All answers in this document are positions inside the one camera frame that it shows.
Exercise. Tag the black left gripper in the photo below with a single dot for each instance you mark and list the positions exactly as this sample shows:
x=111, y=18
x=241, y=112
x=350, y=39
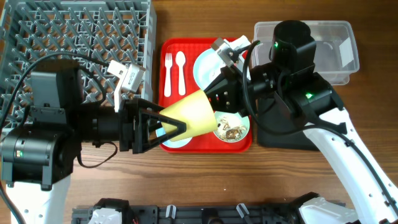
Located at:
x=131, y=137

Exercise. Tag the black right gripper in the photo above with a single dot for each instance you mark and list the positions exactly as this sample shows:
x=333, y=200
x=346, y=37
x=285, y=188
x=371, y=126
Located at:
x=229, y=84

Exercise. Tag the yellow plastic cup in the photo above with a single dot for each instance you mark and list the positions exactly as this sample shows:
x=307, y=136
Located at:
x=196, y=112

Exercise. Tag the green bowl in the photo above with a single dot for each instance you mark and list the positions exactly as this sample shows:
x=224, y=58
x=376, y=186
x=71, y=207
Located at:
x=245, y=121

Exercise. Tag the food scraps and rice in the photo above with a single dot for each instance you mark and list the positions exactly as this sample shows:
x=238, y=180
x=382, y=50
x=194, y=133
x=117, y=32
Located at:
x=230, y=128

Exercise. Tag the white plastic spoon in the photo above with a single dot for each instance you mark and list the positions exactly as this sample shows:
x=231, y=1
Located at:
x=180, y=60

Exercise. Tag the white plastic fork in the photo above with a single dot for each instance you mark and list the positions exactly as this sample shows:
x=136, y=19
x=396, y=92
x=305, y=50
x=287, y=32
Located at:
x=168, y=65

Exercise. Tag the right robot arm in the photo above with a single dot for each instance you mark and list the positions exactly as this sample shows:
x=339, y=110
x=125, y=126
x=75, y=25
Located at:
x=317, y=111

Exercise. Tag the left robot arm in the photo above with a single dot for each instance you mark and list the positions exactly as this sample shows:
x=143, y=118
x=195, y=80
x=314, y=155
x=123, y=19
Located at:
x=37, y=159

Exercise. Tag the black waste tray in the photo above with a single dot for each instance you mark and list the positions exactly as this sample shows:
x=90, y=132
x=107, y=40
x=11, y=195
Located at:
x=274, y=120

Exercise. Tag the grey dishwasher rack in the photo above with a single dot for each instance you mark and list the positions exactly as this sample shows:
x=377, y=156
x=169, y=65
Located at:
x=91, y=32

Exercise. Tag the light blue bowl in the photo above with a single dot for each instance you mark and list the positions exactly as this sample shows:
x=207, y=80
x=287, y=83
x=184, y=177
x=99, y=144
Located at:
x=172, y=144

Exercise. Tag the light blue plate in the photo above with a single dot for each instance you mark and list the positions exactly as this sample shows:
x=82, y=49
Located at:
x=206, y=68

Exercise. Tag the red plastic tray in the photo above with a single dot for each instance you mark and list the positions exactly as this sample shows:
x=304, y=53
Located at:
x=192, y=48

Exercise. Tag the clear plastic bin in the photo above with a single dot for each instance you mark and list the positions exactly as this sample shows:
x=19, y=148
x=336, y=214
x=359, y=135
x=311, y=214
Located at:
x=336, y=56

